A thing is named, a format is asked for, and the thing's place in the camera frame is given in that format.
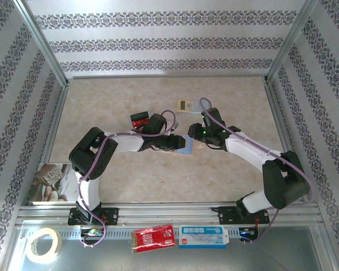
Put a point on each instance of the black credit card white print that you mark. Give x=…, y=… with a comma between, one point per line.
x=139, y=115

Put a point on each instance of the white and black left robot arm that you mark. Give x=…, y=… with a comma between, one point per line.
x=90, y=155

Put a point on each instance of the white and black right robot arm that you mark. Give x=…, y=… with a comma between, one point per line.
x=285, y=180

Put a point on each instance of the beige and grey calculator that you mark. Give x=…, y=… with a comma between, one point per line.
x=186, y=105

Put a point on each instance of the blue and white package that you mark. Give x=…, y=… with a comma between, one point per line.
x=200, y=237

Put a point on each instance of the red cardboard box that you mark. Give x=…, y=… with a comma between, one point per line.
x=152, y=238

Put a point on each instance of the slotted metal strip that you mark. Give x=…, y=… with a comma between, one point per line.
x=118, y=233

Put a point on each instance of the small circuit board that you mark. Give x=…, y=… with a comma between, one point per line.
x=247, y=233
x=91, y=232

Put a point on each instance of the printed photo sheet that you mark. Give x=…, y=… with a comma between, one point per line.
x=49, y=180

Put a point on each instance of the grey metal shelf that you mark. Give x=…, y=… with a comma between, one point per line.
x=271, y=254

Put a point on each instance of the masking tape roll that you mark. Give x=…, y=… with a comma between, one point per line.
x=58, y=242

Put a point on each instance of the aluminium table end rail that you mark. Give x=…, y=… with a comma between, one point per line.
x=166, y=76

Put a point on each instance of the aluminium table side rail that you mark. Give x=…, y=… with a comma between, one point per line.
x=55, y=127
x=277, y=113

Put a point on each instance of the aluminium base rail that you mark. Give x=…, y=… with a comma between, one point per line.
x=164, y=214

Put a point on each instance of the aluminium frame post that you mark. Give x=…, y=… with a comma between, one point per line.
x=43, y=42
x=290, y=42

